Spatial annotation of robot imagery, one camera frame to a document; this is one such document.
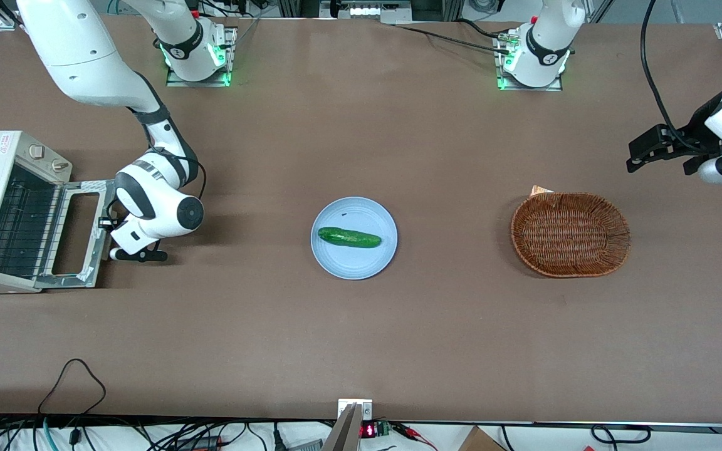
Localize glass oven door with handle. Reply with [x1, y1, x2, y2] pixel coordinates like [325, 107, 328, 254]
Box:
[38, 180, 117, 290]

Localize brown oval wicker basket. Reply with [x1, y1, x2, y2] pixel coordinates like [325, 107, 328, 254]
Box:
[510, 192, 632, 278]

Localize green cucumber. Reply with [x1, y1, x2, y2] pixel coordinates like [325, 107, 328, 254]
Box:
[317, 227, 382, 249]

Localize light blue plate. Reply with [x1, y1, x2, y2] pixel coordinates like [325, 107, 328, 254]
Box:
[310, 197, 398, 280]

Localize silver lit device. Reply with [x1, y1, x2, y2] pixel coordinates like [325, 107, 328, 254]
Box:
[319, 0, 413, 26]

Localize red clip leads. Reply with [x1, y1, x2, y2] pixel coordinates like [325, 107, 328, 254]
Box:
[391, 422, 438, 450]

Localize brown cardboard box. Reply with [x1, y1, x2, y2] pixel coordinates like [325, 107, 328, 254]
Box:
[458, 426, 507, 451]

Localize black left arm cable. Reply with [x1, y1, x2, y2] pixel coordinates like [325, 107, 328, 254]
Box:
[640, 0, 713, 154]

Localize oven wire rack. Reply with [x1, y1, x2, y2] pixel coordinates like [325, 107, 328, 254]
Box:
[0, 182, 62, 281]

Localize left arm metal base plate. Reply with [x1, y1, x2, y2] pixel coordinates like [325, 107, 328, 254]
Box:
[494, 31, 566, 93]

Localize thin black looped cable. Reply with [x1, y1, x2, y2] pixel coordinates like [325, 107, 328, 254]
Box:
[38, 358, 107, 418]

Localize black table cable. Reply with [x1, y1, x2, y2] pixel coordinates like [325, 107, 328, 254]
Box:
[394, 24, 512, 56]
[458, 18, 512, 39]

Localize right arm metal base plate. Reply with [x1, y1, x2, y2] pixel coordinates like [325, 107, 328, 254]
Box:
[165, 26, 238, 88]

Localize black coiled cable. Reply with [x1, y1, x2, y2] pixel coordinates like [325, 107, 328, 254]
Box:
[591, 424, 652, 445]

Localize silver camera mount bracket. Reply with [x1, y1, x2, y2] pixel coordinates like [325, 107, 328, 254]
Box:
[322, 398, 374, 451]

